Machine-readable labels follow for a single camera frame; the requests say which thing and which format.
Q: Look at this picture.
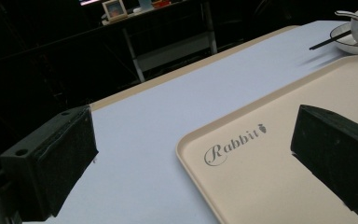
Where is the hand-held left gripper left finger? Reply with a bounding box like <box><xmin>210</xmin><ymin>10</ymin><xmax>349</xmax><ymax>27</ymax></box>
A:
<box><xmin>0</xmin><ymin>105</ymin><xmax>100</xmax><ymax>222</ymax></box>

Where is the white plate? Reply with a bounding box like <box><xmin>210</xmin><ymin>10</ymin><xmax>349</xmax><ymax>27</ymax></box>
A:
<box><xmin>329</xmin><ymin>21</ymin><xmax>358</xmax><ymax>56</ymax></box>

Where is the pale blue cup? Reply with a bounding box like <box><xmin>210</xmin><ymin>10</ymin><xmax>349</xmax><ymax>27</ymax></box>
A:
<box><xmin>138</xmin><ymin>0</ymin><xmax>154</xmax><ymax>11</ymax></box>

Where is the beige plastic tray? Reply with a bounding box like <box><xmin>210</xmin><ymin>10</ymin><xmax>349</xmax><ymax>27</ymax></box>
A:
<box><xmin>175</xmin><ymin>55</ymin><xmax>358</xmax><ymax>224</ymax></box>

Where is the white spoon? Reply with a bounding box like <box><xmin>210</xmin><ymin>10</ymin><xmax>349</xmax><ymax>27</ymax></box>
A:
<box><xmin>334</xmin><ymin>9</ymin><xmax>358</xmax><ymax>22</ymax></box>

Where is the pale blue table mat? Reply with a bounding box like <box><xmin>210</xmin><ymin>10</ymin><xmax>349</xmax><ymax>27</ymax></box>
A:
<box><xmin>22</xmin><ymin>20</ymin><xmax>352</xmax><ymax>224</ymax></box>

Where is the black chopstick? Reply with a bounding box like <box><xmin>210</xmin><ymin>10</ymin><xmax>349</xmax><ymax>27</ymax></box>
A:
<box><xmin>309</xmin><ymin>30</ymin><xmax>352</xmax><ymax>51</ymax></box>

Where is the dark metal-legged table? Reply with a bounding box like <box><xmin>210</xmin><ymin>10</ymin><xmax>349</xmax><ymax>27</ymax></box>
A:
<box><xmin>101</xmin><ymin>0</ymin><xmax>218</xmax><ymax>83</ymax></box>

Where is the small framed picture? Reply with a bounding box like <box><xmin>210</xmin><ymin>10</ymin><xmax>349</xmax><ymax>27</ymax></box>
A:
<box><xmin>102</xmin><ymin>0</ymin><xmax>129</xmax><ymax>22</ymax></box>

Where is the red box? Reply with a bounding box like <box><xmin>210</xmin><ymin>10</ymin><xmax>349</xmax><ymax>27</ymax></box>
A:
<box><xmin>152</xmin><ymin>0</ymin><xmax>172</xmax><ymax>9</ymax></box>

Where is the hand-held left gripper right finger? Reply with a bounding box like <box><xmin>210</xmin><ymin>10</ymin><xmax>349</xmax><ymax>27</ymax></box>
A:
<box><xmin>290</xmin><ymin>104</ymin><xmax>358</xmax><ymax>220</ymax></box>

